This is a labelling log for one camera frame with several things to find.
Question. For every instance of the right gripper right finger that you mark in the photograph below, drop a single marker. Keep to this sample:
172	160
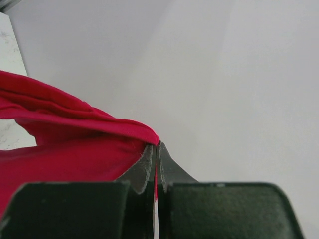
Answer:
189	209

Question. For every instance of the magenta t shirt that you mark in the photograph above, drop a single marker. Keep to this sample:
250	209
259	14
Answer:
75	142

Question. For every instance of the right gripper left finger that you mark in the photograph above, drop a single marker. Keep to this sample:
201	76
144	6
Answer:
122	209

